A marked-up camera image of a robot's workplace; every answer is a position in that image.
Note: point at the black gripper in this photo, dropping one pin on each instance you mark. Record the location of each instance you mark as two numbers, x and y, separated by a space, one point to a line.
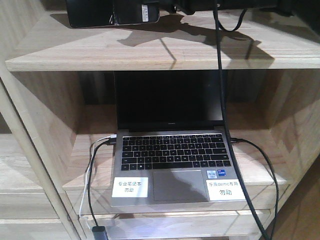
188 7

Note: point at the black foldable phone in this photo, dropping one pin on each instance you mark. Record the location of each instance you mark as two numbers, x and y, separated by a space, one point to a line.
103 13

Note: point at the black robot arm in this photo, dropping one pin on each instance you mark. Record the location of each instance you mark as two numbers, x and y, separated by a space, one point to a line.
290 7

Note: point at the grey laptop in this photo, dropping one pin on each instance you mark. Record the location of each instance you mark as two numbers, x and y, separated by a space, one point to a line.
170 129

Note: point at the wooden shelf unit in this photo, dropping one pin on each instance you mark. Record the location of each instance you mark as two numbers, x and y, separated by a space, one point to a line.
47 128

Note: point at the white label right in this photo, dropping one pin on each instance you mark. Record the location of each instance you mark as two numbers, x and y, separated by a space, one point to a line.
225 190

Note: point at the white label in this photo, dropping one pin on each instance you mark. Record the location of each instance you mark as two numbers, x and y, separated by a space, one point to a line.
130 187
225 190

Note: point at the white label left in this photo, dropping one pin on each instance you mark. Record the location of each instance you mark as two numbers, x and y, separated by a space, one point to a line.
130 187

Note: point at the grey adapter dongle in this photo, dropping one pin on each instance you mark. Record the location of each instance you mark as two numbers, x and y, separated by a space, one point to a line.
100 233

